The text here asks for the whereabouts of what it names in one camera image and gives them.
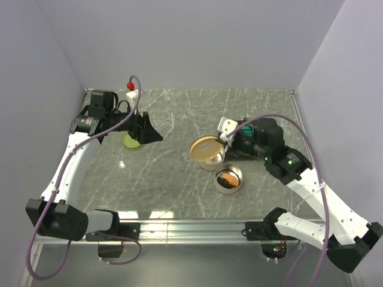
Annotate tan round lid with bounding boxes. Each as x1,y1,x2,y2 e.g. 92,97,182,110
189,136,223,162

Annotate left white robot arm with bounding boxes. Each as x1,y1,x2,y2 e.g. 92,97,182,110
26,89,163,241

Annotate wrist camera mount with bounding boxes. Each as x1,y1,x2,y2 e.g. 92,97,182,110
126,81,142,114
217,117,238,142

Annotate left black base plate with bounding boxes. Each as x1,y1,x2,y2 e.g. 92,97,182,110
85,222,141,242

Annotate orange salmon piece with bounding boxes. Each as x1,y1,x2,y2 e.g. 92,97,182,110
222,173,240,188

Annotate steel lunch tin front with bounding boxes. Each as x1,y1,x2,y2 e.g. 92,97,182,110
214,163,243,194

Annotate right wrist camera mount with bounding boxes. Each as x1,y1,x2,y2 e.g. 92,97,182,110
217,117,238,142

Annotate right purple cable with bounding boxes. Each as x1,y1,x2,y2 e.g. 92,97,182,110
226,113,332,287

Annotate dark brown sausage piece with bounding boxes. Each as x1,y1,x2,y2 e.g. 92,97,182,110
217,177,232,189

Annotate steel lunch tin near tray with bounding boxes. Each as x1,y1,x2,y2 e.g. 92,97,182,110
199,149,225,171

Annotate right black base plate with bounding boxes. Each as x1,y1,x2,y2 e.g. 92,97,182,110
241,221,272,241

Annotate black teal square tray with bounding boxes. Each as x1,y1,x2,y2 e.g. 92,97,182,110
228,123,254,136

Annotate green round lid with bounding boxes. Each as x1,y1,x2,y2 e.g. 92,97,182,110
121,132,144,151

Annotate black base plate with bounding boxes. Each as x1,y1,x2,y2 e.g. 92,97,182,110
85,222,141,242
241,221,272,241

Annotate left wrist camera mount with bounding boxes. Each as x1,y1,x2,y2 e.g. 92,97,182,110
126,81,142,114

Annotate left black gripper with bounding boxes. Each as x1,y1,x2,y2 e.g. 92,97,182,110
107,102,163,144

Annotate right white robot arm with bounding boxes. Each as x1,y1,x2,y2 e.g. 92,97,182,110
218,118,382,273

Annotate white egg piece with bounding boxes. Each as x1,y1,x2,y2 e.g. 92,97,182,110
205,155,222,165

